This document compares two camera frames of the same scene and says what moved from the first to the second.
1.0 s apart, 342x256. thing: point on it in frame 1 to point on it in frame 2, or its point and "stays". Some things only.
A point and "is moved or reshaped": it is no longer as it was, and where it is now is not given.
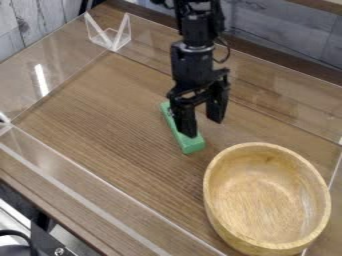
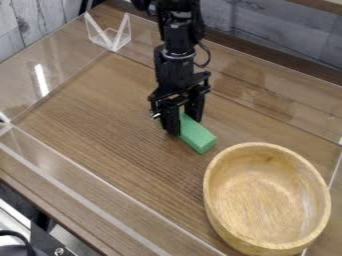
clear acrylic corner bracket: x=110 y=38 stays
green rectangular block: x=188 y=144 is moved or reshaped
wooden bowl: x=267 y=198 stays
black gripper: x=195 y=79 to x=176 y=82
